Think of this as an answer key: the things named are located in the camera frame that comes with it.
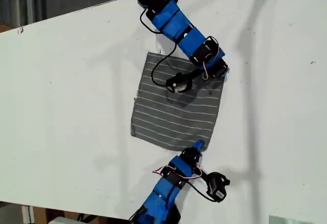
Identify grey striped square towel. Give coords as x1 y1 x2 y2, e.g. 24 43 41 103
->
129 52 228 152

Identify white container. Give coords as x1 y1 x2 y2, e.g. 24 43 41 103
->
50 216 81 224

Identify white table leg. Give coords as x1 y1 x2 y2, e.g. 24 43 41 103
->
21 205 35 224

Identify black camera stalk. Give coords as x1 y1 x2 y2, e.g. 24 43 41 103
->
196 169 209 182
189 69 205 79

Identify black camera cable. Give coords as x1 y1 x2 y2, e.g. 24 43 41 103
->
139 8 177 86
188 180 218 203

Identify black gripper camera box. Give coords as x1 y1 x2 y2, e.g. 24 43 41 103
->
205 172 230 203
166 72 193 94

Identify grey metal post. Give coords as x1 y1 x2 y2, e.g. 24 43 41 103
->
25 0 35 27

